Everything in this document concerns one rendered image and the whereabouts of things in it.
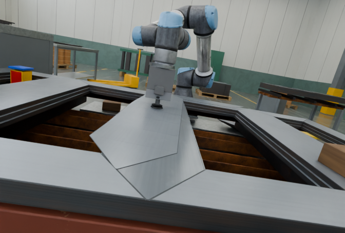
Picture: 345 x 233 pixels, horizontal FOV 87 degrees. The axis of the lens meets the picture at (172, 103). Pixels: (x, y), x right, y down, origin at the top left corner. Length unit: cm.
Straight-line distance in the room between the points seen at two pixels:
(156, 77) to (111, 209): 41
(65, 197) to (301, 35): 1269
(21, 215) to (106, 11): 1124
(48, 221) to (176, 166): 19
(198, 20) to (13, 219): 96
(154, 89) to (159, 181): 35
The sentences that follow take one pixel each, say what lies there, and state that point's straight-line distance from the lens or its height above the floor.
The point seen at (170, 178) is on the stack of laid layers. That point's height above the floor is 85.
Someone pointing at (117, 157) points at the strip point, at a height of 85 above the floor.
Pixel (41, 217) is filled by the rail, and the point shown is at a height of 80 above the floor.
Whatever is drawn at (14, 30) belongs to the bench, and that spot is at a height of 103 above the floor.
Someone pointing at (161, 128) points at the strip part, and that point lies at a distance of 48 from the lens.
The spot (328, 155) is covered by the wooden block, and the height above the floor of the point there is 88.
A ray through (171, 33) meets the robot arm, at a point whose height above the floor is 110.
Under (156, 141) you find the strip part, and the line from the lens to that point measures 40.
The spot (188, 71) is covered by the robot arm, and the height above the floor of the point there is 97.
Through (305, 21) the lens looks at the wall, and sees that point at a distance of 1293.
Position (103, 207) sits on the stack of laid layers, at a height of 83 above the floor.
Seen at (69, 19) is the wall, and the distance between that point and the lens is 1212.
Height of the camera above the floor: 102
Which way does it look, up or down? 13 degrees down
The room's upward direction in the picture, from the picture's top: 10 degrees clockwise
